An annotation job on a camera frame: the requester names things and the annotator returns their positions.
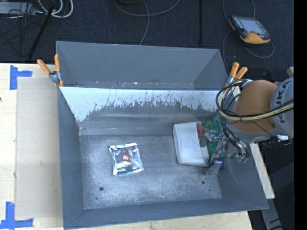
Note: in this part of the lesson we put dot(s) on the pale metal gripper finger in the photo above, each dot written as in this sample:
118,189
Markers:
213,168

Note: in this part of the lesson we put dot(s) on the red round object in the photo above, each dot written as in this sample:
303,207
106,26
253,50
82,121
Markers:
200,129

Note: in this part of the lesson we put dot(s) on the white plastic tub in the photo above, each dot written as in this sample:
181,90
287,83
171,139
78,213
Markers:
187,144

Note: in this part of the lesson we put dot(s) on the grey metal bin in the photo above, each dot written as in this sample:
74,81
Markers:
153,181

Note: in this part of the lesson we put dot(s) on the silver foil packet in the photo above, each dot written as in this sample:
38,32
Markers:
126,158

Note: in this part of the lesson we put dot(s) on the pale cardboard board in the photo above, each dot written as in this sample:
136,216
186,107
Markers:
36,147

